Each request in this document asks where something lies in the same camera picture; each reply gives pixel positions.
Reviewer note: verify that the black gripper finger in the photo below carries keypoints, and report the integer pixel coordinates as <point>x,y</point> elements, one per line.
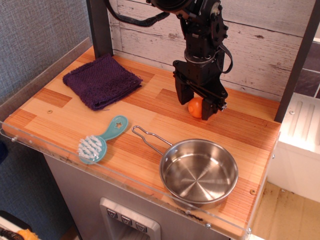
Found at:
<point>208,108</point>
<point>183,89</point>

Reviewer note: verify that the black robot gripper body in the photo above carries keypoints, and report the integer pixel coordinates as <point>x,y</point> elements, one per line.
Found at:
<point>204,81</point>

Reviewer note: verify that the orange plastic toy carrot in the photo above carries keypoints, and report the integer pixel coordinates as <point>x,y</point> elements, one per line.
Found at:
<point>195,107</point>

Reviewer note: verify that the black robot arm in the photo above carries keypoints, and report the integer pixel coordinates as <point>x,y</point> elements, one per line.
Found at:
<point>204,30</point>

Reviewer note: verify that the silver metal saucepan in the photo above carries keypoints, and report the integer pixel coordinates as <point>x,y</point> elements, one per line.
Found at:
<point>197,172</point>

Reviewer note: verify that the folded purple cloth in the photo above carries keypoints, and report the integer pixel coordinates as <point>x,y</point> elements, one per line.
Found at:
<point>101,82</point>

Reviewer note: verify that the white toy sink unit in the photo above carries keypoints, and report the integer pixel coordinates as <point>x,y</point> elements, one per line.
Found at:
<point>296,158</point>

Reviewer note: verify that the teal plastic scrub brush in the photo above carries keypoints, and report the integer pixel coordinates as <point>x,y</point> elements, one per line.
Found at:
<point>93,148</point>

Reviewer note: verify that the silver dispenser button panel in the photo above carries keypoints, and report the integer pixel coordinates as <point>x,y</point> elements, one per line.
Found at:
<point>123,223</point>

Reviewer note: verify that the clear acrylic edge guard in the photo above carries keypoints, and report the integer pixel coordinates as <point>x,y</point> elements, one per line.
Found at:
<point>129,175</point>

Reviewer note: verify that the orange object at bottom left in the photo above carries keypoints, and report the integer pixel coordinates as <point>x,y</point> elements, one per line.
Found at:
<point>27,234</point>

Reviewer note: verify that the dark grey right post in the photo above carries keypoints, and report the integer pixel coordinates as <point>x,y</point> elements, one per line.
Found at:
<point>302,54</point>

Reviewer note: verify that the dark grey post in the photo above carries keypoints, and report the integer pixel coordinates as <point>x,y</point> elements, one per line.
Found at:
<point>302,54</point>
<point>100,28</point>

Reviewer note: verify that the dark grey left post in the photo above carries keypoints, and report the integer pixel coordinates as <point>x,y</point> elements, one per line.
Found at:
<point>100,28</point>

